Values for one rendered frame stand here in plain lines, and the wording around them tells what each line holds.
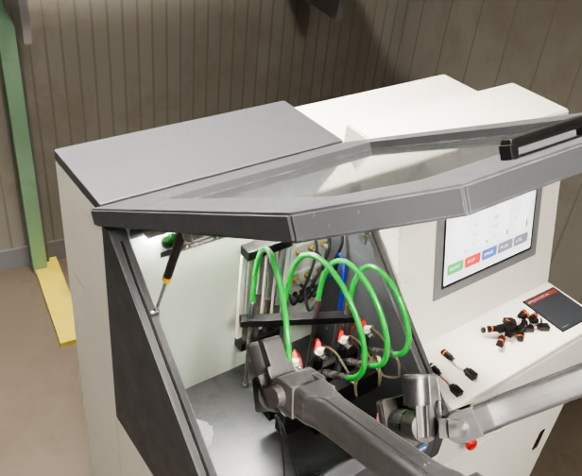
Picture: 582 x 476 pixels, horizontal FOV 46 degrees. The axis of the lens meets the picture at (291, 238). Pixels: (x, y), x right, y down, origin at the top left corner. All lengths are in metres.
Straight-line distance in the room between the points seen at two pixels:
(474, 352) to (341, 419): 1.10
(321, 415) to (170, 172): 0.82
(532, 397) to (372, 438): 0.45
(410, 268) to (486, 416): 0.65
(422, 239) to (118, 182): 0.81
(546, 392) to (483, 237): 0.81
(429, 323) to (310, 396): 1.00
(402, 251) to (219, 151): 0.55
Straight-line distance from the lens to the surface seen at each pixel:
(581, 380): 1.39
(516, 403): 1.38
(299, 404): 1.12
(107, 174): 1.69
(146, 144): 1.82
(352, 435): 1.04
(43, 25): 3.34
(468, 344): 2.12
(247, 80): 3.76
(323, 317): 1.90
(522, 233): 2.25
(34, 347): 3.43
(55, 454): 3.01
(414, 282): 1.94
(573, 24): 3.29
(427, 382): 1.37
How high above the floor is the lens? 2.36
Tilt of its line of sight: 35 degrees down
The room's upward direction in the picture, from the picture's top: 7 degrees clockwise
